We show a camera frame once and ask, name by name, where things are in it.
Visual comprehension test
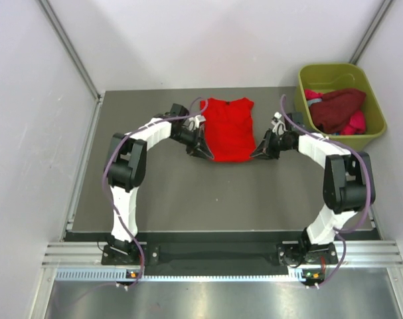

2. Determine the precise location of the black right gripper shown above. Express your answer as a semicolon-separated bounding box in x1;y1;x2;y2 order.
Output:
251;128;293;160

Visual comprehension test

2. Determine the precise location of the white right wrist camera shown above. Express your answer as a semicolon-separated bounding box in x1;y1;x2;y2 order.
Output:
271;112;286;136

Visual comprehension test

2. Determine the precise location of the aluminium frame post right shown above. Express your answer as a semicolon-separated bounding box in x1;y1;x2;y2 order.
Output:
349;0;395;65

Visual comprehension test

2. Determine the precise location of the olive green plastic bin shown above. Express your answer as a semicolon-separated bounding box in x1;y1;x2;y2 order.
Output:
294;63;387;150

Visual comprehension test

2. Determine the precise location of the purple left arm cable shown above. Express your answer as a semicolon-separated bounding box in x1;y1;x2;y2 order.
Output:
53;96;208;310

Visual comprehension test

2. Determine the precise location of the aluminium frame post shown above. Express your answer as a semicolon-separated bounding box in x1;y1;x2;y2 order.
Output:
349;0;395;65
36;0;101;100

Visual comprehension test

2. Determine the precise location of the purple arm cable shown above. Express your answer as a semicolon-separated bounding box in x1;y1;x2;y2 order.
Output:
279;94;374;289
53;96;208;310

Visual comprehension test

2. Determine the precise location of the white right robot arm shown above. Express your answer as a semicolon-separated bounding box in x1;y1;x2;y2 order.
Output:
250;112;376;265

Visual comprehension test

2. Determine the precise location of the maroon shirt in bin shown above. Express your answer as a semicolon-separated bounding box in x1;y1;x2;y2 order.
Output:
309;88;366;134

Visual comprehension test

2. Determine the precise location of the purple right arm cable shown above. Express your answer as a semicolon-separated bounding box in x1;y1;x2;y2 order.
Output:
279;94;374;289

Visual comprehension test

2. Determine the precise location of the aluminium frame post left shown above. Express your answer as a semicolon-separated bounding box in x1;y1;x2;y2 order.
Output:
36;0;101;100

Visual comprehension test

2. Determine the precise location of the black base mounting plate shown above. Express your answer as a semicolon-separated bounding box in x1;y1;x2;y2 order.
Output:
101;231;338;276

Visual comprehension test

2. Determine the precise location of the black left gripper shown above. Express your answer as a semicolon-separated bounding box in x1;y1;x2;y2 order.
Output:
171;126;214;161

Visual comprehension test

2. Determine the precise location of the aluminium front rail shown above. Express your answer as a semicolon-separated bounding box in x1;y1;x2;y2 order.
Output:
42;241;403;283

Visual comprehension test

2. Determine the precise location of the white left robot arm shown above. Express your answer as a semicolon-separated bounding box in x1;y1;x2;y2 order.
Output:
102;101;214;265

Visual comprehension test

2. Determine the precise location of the pink shirt in bin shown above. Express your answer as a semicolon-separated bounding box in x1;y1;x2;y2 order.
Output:
303;89;366;136

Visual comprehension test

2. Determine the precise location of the red t shirt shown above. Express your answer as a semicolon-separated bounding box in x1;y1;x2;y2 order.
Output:
199;98;256;163

